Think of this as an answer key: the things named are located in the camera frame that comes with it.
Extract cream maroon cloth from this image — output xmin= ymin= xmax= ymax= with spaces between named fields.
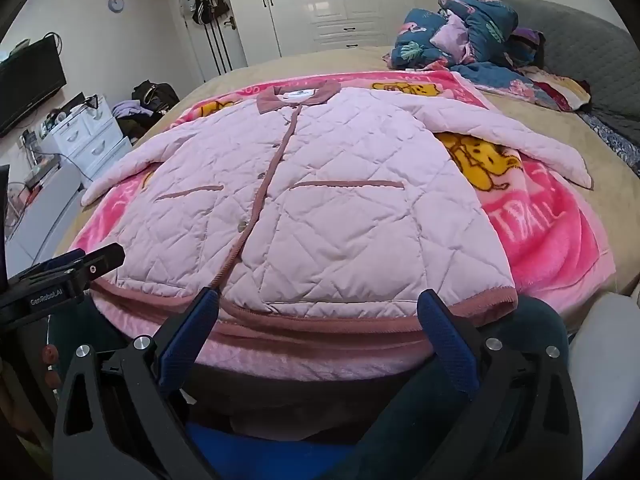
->
xmin=520 ymin=67 xmax=593 ymax=112

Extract grey padded headboard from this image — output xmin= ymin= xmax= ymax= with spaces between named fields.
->
xmin=480 ymin=0 xmax=640 ymax=176

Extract blue patterned sheet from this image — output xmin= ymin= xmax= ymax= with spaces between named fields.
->
xmin=579 ymin=111 xmax=640 ymax=183

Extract black television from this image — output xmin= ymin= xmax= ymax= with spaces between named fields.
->
xmin=0 ymin=39 xmax=68 ymax=137

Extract dark brown bag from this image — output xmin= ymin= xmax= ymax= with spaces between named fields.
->
xmin=131 ymin=80 xmax=180 ymax=112

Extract bed with tan cover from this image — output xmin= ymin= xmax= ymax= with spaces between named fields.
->
xmin=65 ymin=42 xmax=640 ymax=311

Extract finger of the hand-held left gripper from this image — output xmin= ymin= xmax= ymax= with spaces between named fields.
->
xmin=65 ymin=243 xmax=126 ymax=288
xmin=10 ymin=254 xmax=88 ymax=281

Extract pile of purple clothes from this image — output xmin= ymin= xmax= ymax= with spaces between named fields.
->
xmin=111 ymin=99 xmax=162 ymax=140

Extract pink printed blanket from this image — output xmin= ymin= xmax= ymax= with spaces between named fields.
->
xmin=67 ymin=67 xmax=618 ymax=321

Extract hanging bags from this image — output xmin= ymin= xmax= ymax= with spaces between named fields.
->
xmin=184 ymin=0 xmax=232 ymax=27

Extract white door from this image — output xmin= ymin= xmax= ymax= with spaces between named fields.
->
xmin=172 ymin=0 xmax=249 ymax=83

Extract white bed footboard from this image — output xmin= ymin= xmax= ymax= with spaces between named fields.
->
xmin=566 ymin=291 xmax=640 ymax=472

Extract white wardrobe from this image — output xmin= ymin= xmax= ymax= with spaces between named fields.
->
xmin=220 ymin=0 xmax=447 ymax=68

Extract blue cloth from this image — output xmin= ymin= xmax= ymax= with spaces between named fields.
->
xmin=186 ymin=422 xmax=363 ymax=480

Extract person's dark teal trousers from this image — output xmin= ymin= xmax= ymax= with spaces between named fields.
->
xmin=165 ymin=296 xmax=572 ymax=480

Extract white drawer cabinet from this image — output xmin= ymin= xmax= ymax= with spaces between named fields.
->
xmin=37 ymin=91 xmax=134 ymax=182

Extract pink quilted jacket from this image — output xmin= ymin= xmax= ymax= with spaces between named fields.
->
xmin=80 ymin=79 xmax=594 ymax=333

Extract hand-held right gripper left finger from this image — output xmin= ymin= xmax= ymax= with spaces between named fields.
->
xmin=52 ymin=287 xmax=222 ymax=480

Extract blue floral quilt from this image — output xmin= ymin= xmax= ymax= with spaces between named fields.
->
xmin=382 ymin=0 xmax=551 ymax=106

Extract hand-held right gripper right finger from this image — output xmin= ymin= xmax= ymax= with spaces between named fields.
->
xmin=417 ymin=288 xmax=584 ymax=480

